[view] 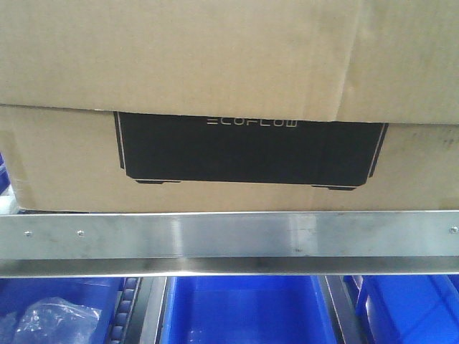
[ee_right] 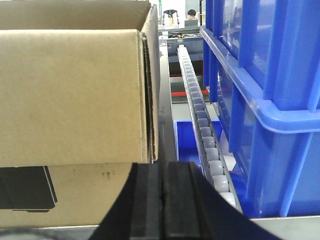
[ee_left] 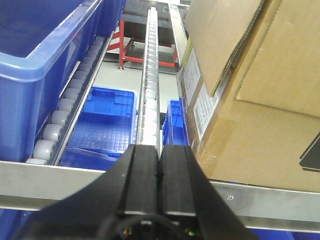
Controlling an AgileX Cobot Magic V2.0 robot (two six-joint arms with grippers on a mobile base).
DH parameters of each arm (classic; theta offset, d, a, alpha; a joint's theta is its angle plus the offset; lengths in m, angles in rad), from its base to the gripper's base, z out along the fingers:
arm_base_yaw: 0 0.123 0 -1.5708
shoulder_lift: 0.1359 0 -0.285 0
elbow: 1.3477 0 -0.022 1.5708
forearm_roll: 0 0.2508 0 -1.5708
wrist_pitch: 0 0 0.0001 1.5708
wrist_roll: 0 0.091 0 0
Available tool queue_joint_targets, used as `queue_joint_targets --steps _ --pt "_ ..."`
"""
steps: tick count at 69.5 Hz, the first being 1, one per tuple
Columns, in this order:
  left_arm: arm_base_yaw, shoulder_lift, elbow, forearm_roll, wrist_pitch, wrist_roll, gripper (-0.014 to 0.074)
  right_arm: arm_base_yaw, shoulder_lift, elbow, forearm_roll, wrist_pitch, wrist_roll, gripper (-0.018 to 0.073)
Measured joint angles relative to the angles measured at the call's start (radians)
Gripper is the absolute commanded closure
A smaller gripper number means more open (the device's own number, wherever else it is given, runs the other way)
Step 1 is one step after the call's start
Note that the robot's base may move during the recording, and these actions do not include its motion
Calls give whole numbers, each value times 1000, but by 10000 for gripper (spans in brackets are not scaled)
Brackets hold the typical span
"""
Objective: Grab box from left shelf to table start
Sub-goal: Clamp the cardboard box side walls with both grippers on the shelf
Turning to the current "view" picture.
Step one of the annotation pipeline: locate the brown EcoFlow cardboard box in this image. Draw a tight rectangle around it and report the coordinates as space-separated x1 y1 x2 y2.
1 1 458 213

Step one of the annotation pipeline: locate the blue middle plastic bin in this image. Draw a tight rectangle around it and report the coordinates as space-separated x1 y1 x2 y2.
160 275 337 343

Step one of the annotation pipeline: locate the roller track strip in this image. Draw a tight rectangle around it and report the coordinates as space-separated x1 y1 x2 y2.
105 277 141 344

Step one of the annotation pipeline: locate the blue right plastic bin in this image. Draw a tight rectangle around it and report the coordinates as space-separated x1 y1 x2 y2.
344 274 458 343

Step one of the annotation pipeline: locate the clear plastic bag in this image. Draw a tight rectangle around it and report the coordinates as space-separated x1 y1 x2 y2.
1 297 102 343

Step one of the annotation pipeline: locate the blue bin with plastic bag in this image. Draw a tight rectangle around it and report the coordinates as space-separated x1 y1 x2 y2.
1 277 126 343

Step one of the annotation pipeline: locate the steel shelf divider rail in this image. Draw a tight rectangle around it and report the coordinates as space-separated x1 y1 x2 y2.
319 275 366 344

